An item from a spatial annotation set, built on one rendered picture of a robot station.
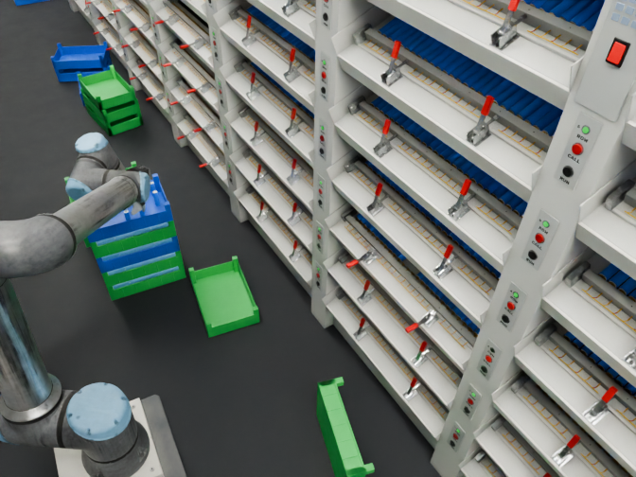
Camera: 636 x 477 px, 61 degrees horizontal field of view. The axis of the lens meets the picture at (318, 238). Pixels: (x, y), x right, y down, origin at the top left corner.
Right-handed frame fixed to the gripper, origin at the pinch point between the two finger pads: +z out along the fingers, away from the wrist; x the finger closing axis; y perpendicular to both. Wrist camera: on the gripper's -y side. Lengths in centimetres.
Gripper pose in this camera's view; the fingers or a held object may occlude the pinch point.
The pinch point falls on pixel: (141, 206)
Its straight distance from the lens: 207.0
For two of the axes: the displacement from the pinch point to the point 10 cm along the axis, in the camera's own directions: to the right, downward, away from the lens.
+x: 8.2, 4.1, -4.0
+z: 1.3, 5.4, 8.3
